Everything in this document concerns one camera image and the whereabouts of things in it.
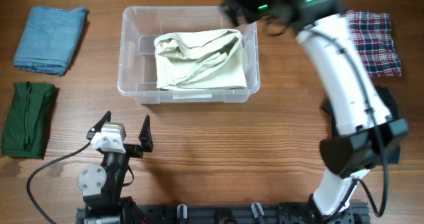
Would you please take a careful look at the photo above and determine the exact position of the folded dark green cloth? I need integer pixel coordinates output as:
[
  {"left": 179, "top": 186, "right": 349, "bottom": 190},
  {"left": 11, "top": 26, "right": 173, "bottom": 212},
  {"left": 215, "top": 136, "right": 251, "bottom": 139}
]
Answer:
[{"left": 1, "top": 82, "right": 56, "bottom": 159}]

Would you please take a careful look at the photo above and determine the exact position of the red plaid cloth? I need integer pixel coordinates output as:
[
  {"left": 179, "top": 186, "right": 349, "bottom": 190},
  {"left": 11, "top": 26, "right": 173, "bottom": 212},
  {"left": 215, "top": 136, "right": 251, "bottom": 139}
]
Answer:
[{"left": 344, "top": 10, "right": 402, "bottom": 78}]

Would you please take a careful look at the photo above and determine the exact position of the cream cloth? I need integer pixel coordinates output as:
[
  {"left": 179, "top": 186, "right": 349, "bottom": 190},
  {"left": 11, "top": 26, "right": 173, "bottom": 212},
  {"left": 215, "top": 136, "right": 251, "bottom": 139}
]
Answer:
[{"left": 154, "top": 29, "right": 247, "bottom": 91}]

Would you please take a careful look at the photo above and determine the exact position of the clear plastic storage container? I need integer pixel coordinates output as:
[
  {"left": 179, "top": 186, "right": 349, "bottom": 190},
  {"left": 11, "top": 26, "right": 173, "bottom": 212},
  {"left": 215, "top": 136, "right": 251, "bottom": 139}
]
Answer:
[{"left": 117, "top": 6, "right": 260, "bottom": 104}]

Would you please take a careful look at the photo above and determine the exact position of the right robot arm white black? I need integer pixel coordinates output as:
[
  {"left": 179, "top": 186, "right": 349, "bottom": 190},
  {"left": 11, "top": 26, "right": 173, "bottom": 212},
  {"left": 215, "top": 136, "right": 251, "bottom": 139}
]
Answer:
[{"left": 221, "top": 0, "right": 409, "bottom": 223}]

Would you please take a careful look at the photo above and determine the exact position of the folded light blue cloth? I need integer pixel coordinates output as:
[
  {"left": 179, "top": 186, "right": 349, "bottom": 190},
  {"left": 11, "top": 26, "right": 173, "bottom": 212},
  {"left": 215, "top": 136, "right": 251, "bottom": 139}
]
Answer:
[{"left": 13, "top": 6, "right": 87, "bottom": 76}]

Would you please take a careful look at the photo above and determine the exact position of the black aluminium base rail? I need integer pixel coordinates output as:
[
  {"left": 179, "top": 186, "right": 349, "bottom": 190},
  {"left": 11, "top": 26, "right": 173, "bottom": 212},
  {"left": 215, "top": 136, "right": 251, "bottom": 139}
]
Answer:
[{"left": 75, "top": 201, "right": 370, "bottom": 224}]

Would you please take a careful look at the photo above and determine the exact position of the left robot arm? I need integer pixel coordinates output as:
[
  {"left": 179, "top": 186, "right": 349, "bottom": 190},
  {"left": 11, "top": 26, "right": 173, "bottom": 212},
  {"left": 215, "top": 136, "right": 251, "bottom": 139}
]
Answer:
[{"left": 76, "top": 111, "right": 154, "bottom": 224}]

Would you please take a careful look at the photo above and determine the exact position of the left black camera cable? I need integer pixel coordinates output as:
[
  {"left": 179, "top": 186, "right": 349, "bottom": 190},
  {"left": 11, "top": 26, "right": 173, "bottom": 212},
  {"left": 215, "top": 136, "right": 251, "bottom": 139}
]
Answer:
[{"left": 26, "top": 141, "right": 92, "bottom": 224}]

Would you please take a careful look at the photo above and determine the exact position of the white label sticker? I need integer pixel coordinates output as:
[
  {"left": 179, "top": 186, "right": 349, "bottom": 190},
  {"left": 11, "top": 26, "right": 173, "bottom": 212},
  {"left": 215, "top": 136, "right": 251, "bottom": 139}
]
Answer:
[{"left": 173, "top": 93, "right": 213, "bottom": 99}]

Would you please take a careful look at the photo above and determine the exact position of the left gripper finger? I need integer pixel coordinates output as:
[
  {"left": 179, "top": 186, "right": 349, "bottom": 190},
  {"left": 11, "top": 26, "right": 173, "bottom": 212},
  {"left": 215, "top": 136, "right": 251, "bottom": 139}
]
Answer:
[
  {"left": 89, "top": 111, "right": 111, "bottom": 133},
  {"left": 138, "top": 115, "right": 152, "bottom": 145}
]

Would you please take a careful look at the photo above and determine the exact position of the folded black cloth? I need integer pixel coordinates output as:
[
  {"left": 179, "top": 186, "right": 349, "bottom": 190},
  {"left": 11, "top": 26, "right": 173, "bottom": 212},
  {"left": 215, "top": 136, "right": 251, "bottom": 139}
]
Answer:
[{"left": 321, "top": 85, "right": 401, "bottom": 164}]

